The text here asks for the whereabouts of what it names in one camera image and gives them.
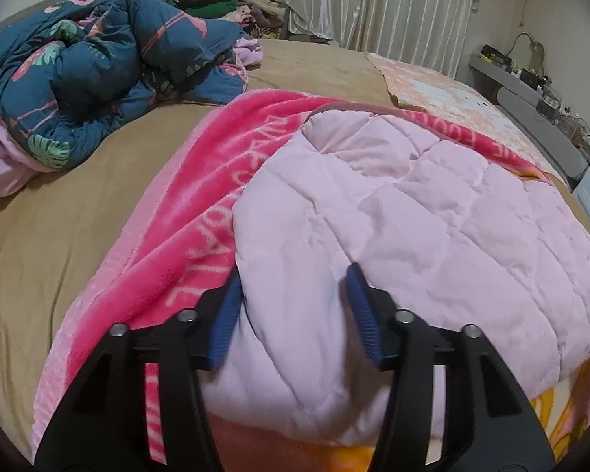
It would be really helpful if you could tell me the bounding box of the blue floral duvet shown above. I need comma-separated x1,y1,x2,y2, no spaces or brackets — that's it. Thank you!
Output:
0,0,264,207

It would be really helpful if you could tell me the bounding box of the white striped curtain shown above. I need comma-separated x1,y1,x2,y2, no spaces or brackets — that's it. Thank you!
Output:
264,0,485,79

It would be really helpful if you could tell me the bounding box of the pink printed blanket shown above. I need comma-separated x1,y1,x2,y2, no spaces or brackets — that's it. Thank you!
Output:
32,88,590,472

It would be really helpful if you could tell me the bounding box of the tan bed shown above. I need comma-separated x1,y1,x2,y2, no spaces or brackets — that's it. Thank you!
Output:
0,37,590,453

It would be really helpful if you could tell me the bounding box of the pile of dark clothes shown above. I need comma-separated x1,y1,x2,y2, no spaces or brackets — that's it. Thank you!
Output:
177,0,288,40

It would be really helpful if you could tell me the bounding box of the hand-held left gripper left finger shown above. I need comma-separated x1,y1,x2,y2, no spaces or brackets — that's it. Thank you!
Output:
33,273,244,472

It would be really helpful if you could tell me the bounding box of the peach printed cloth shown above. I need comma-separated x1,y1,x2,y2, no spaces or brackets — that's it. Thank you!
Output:
368,53,568,178

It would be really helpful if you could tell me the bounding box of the pink quilted jacket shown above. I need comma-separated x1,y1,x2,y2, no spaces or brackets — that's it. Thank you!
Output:
201,108,590,441

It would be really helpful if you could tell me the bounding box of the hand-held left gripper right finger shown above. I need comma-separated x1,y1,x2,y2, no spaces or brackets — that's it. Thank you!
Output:
341,262,556,472

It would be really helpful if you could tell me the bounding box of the grey headboard shelf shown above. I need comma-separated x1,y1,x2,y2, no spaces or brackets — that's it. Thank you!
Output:
468,54,590,180

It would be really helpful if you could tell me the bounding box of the clutter of small electronics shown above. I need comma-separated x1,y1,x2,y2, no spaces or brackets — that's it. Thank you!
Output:
479,32,590,143

